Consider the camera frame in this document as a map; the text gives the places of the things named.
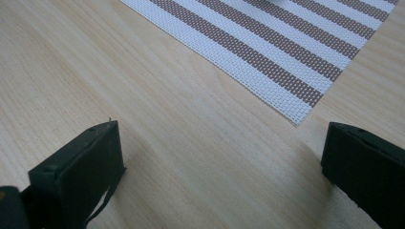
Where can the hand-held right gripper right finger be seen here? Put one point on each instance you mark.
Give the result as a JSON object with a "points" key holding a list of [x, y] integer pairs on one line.
{"points": [[366, 171]]}

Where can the striped woven placemat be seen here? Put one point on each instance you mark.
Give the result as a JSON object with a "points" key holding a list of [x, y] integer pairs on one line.
{"points": [[270, 47]]}

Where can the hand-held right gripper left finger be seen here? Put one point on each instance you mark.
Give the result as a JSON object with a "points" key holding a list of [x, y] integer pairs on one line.
{"points": [[79, 171]]}

